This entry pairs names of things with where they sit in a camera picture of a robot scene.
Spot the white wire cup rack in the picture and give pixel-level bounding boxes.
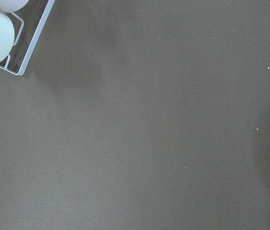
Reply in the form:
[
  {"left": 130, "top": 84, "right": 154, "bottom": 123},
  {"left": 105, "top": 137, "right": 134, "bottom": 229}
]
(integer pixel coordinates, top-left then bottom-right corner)
[{"left": 0, "top": 0, "right": 55, "bottom": 76}]

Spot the pink cup in rack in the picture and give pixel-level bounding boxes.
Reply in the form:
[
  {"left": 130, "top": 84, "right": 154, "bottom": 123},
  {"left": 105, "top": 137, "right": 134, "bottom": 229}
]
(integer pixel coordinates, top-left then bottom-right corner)
[{"left": 0, "top": 0, "right": 29, "bottom": 13}]

